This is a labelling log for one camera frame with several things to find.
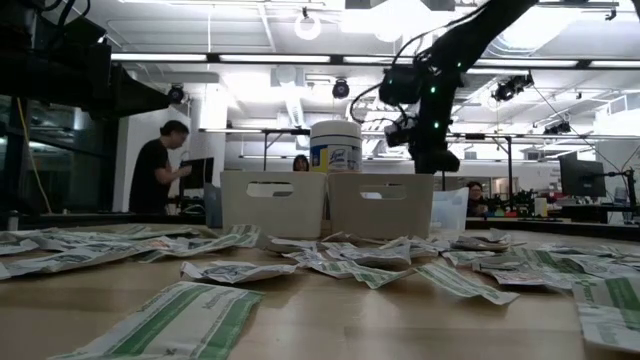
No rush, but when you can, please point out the round ceiling lamp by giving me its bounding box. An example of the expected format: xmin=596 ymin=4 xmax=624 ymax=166
xmin=293 ymin=12 xmax=323 ymax=42

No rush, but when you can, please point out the disinfecting wipes canister white lid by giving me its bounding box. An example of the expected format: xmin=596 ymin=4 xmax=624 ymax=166
xmin=309 ymin=119 xmax=364 ymax=175

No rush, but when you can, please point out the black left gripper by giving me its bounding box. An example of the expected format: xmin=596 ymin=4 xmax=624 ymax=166
xmin=0 ymin=29 xmax=171 ymax=119

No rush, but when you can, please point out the clear plastic bin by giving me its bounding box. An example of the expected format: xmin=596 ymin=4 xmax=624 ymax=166
xmin=430 ymin=187 xmax=471 ymax=232

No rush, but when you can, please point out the grey plastic bin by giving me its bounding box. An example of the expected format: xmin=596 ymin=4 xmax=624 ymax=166
xmin=327 ymin=172 xmax=435 ymax=240

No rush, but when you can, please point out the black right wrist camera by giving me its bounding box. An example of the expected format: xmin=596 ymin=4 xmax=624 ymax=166
xmin=383 ymin=122 xmax=417 ymax=149

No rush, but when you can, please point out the black computer monitor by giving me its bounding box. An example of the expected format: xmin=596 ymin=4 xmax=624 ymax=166
xmin=178 ymin=156 xmax=215 ymax=199
xmin=558 ymin=151 xmax=608 ymax=199

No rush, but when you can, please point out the white plastic bin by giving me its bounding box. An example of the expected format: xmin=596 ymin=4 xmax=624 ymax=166
xmin=219 ymin=170 xmax=328 ymax=240

